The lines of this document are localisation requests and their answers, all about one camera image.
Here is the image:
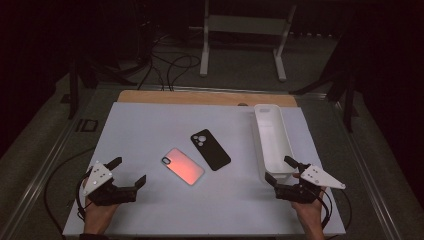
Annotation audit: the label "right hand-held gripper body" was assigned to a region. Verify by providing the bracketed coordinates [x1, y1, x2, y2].
[273, 162, 347, 205]

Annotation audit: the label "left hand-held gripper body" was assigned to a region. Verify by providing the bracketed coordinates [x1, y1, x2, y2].
[82, 160, 138, 207]

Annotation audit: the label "white plastic bin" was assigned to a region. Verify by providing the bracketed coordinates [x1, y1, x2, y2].
[253, 103, 298, 183]

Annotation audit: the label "pink phone case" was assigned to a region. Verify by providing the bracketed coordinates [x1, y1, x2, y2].
[161, 147, 206, 186]

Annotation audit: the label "black phone case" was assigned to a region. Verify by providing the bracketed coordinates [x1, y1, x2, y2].
[190, 128, 232, 172]

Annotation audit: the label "person's right hand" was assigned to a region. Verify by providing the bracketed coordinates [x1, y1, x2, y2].
[290, 188, 327, 235]

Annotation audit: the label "person's left hand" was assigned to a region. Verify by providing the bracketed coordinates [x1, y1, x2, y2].
[83, 194, 120, 235]

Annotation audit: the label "white table mat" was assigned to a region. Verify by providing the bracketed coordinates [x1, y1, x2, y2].
[62, 101, 347, 238]

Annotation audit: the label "black stand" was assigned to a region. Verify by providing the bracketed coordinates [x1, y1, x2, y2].
[61, 59, 138, 120]
[289, 66, 360, 133]

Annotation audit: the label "white metal stand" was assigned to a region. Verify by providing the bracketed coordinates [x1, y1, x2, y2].
[189, 0, 298, 83]

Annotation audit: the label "left hand-held gripper cable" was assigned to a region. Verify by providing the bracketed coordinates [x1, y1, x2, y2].
[75, 168, 93, 222]

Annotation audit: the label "hand-held gripper cable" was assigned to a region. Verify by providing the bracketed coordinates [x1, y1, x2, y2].
[313, 188, 334, 231]
[75, 168, 93, 222]

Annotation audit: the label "right hand-held gripper cable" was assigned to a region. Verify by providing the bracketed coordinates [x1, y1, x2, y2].
[313, 188, 334, 231]

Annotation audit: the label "black rectangular bracket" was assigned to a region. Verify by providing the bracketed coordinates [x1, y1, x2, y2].
[75, 118, 99, 133]

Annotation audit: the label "thin black floor cable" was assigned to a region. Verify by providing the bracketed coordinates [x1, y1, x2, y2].
[44, 146, 97, 235]
[333, 189, 353, 232]

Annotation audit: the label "metal floor rail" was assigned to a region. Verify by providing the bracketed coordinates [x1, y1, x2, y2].
[0, 109, 88, 240]
[333, 99, 403, 240]

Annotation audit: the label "black floor cables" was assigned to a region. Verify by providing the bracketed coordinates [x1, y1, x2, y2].
[136, 33, 202, 92]

